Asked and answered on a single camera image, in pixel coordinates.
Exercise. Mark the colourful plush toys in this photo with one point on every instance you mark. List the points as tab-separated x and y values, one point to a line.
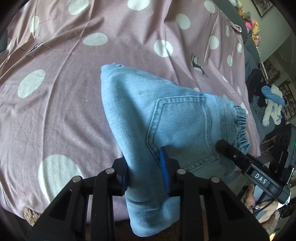
252	26

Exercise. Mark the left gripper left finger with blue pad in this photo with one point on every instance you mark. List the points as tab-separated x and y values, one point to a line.
65	217

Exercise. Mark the pink polka dot bedsheet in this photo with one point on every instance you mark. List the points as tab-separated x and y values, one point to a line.
53	125

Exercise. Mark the person's right hand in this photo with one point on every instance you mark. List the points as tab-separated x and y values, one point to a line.
250	203

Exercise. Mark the framed wall picture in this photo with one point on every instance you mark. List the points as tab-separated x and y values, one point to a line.
262	6

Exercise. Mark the light blue denim pants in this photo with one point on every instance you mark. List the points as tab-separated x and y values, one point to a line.
145	113

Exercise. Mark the brown fuzzy blanket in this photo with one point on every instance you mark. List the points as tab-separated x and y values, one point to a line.
31	216

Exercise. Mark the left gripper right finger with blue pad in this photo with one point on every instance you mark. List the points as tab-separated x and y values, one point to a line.
209	210

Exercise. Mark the blue and white clothes pile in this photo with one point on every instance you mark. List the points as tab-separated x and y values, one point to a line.
274	103

